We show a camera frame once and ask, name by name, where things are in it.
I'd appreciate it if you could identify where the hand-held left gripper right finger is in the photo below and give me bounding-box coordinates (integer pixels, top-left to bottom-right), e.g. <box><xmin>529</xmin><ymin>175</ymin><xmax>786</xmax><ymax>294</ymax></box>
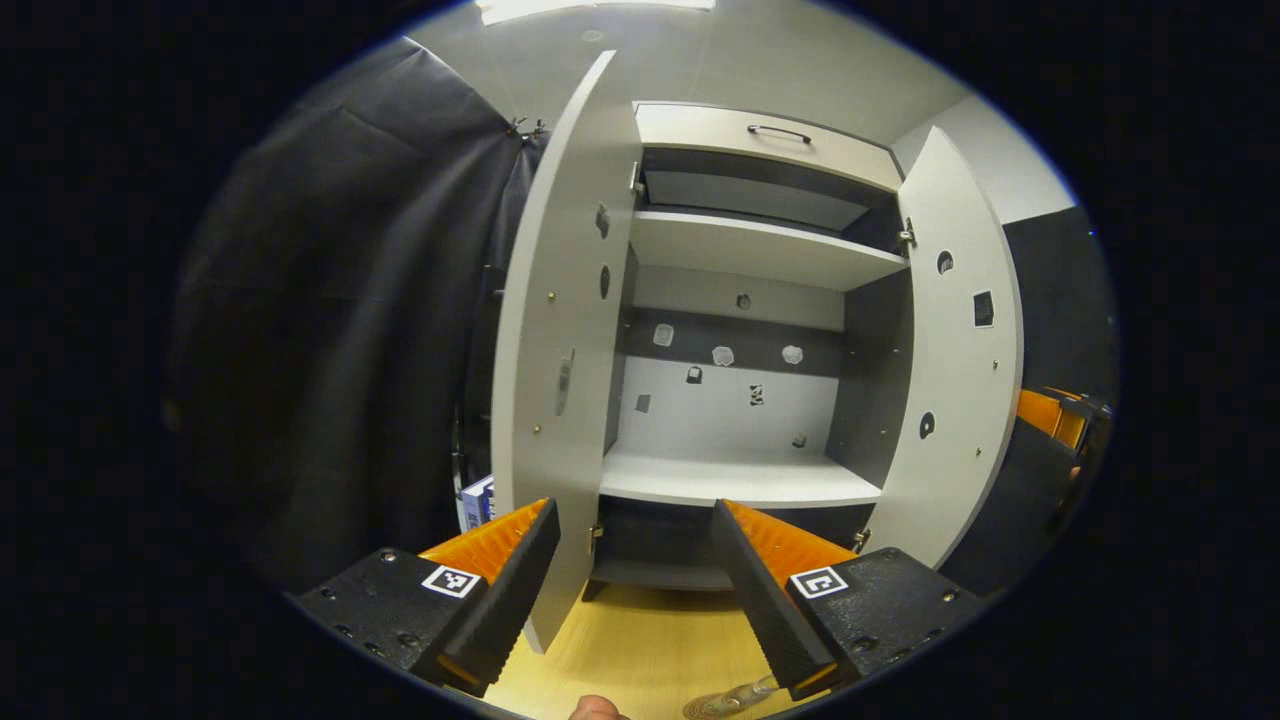
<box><xmin>710</xmin><ymin>498</ymin><xmax>986</xmax><ymax>701</ymax></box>

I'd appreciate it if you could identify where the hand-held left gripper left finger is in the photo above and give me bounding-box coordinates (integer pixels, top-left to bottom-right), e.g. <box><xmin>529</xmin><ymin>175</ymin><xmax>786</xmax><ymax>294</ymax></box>
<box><xmin>292</xmin><ymin>497</ymin><xmax>563</xmax><ymax>699</ymax></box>

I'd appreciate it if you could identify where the clear bottle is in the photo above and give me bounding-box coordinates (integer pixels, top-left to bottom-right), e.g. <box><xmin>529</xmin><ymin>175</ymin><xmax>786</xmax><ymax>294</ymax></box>
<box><xmin>715</xmin><ymin>675</ymin><xmax>781</xmax><ymax>713</ymax></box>

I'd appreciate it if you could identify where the white cabinet door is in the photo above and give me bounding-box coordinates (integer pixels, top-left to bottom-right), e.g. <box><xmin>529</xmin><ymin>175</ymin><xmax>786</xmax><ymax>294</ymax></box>
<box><xmin>862</xmin><ymin>126</ymin><xmax>1025</xmax><ymax>571</ymax></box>
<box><xmin>490</xmin><ymin>50</ymin><xmax>643</xmax><ymax>654</ymax></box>

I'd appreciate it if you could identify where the white grey cabinet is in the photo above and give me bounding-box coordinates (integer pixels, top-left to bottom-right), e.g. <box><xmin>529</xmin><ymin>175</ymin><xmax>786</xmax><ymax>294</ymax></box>
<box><xmin>585</xmin><ymin>100</ymin><xmax>916</xmax><ymax>591</ymax></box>

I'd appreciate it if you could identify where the white cabinet shelf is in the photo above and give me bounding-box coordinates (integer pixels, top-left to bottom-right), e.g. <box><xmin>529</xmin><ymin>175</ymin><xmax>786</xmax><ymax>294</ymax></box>
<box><xmin>630</xmin><ymin>210</ymin><xmax>909</xmax><ymax>293</ymax></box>

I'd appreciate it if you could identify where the white cabinet drawer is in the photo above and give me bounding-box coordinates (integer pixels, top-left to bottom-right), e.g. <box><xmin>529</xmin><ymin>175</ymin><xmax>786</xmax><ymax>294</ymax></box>
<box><xmin>633</xmin><ymin>100</ymin><xmax>904</xmax><ymax>193</ymax></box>

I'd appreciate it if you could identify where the blue white box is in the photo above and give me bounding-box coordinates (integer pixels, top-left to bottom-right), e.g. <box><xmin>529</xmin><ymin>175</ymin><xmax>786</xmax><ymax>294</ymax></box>
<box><xmin>458</xmin><ymin>474</ymin><xmax>498</xmax><ymax>532</ymax></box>

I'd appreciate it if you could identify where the ceiling light panel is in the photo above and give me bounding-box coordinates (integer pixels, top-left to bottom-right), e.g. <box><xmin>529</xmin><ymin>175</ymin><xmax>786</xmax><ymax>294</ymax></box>
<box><xmin>475</xmin><ymin>0</ymin><xmax>716</xmax><ymax>26</ymax></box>

